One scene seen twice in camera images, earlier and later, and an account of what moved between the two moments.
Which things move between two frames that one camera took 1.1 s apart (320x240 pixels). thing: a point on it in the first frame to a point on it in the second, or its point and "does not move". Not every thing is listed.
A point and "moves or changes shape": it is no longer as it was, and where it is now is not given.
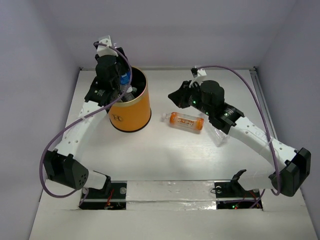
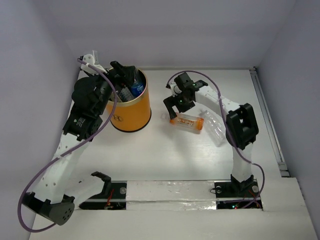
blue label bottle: [125, 79] moves or changes shape
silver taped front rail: [185, 195] does not move
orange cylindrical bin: [132, 116] does not move
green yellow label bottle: [129, 95] does not move
